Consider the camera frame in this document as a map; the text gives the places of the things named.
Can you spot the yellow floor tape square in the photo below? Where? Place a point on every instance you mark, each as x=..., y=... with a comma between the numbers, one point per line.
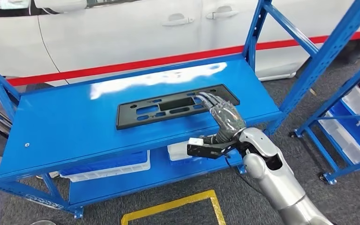
x=167, y=205

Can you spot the red barrier belt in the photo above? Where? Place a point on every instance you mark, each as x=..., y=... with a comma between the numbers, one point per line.
x=136, y=64

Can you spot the white car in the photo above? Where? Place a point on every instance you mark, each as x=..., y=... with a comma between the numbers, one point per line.
x=121, y=31

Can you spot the blue metal shelf rack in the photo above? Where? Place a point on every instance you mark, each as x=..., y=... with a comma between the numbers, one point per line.
x=59, y=124
x=338, y=98

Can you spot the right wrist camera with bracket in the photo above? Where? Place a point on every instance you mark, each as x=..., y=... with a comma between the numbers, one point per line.
x=204, y=150

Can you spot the black plastic plate part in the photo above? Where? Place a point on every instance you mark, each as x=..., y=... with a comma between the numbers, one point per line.
x=130, y=118

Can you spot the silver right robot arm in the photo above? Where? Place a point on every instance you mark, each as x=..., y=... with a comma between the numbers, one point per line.
x=276, y=180

